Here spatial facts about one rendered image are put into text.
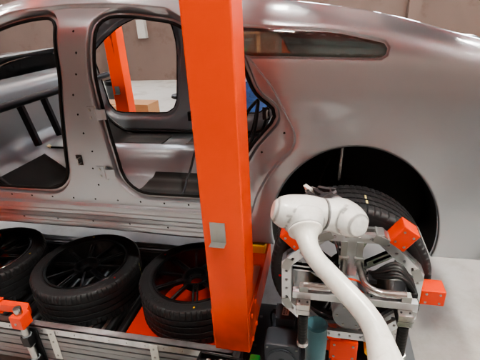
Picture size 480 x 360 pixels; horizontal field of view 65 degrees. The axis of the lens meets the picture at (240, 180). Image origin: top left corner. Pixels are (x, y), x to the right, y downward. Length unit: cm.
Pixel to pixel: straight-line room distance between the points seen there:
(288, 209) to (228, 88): 42
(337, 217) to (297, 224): 14
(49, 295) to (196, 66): 165
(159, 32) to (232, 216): 1110
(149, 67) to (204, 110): 1133
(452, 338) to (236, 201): 186
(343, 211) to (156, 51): 1147
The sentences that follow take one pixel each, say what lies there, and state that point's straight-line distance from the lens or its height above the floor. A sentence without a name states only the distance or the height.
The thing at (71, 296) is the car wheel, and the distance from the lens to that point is 237.
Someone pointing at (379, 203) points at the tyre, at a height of 116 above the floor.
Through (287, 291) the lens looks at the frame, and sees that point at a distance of 166.
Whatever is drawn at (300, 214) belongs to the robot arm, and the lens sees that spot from 110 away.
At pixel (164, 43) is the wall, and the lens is 1225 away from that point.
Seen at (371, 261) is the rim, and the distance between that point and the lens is 168.
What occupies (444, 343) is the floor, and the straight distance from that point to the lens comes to 277.
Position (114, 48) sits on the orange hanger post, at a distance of 450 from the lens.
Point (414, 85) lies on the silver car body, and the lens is 174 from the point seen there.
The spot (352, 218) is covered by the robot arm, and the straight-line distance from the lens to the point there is 114.
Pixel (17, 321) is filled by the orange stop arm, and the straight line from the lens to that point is 237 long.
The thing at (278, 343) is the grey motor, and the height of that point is 40.
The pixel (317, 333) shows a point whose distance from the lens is 162.
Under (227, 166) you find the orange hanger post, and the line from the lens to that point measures 129.
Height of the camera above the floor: 190
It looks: 25 degrees down
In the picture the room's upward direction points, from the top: 3 degrees counter-clockwise
